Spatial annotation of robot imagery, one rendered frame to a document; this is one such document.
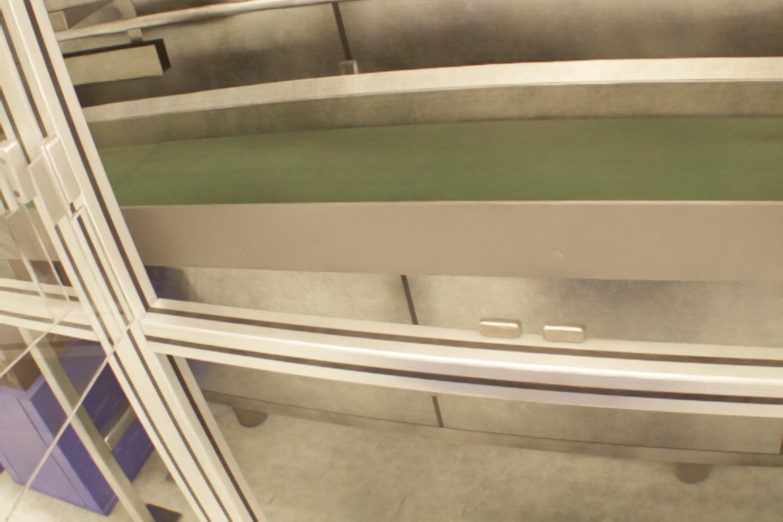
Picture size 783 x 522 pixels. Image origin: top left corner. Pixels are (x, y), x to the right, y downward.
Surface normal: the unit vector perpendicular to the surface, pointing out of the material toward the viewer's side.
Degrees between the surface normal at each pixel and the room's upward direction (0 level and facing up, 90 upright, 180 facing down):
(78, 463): 90
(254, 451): 0
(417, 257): 90
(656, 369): 0
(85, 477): 90
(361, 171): 2
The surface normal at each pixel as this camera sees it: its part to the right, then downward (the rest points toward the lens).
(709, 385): -0.36, 0.57
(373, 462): -0.21, -0.82
